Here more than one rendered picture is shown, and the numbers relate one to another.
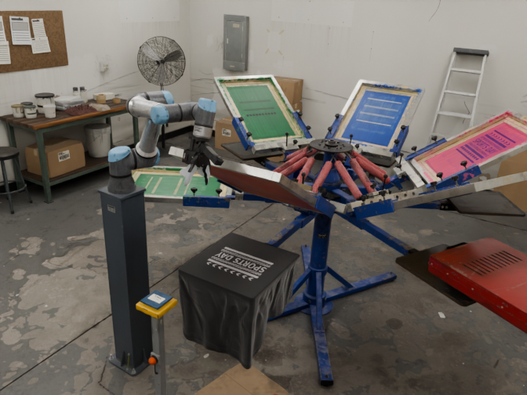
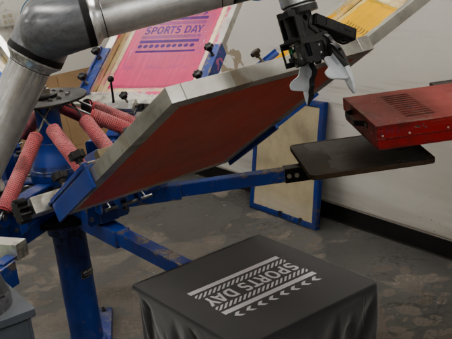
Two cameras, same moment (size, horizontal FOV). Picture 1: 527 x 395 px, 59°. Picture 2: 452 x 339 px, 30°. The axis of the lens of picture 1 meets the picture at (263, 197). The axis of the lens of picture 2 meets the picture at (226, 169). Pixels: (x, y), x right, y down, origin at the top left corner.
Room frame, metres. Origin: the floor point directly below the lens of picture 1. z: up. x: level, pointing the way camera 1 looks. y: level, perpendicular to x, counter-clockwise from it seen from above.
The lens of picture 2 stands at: (1.24, 1.90, 1.92)
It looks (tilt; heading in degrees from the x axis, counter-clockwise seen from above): 18 degrees down; 296
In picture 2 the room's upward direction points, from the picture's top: 7 degrees counter-clockwise
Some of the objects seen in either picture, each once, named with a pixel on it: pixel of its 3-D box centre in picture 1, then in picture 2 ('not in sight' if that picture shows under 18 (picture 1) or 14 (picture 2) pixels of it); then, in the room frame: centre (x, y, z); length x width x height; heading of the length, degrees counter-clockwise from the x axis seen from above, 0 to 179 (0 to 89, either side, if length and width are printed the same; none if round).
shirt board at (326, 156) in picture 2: (392, 240); (244, 177); (2.50, -0.79, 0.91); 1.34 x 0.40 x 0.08; 31
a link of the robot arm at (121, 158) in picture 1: (121, 160); not in sight; (2.38, 0.78, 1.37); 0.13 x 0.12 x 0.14; 126
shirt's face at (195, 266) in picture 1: (241, 262); (251, 284); (2.09, 0.10, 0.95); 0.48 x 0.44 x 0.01; 151
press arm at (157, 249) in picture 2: (284, 234); (153, 253); (2.53, -0.14, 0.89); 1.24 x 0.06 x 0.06; 151
